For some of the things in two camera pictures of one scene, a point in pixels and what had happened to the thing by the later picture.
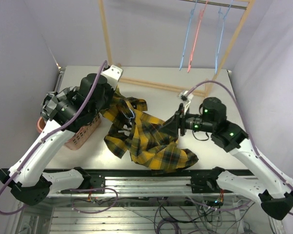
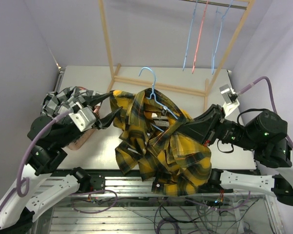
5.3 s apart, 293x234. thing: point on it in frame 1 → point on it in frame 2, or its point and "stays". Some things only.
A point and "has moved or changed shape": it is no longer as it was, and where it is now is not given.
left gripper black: [110, 91] → [94, 99]
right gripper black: [177, 122] → [198, 127]
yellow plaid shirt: [130, 131] has moved or changed shape
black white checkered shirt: [50, 100] stays
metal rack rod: [204, 2] stays
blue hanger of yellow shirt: [130, 118] → [152, 95]
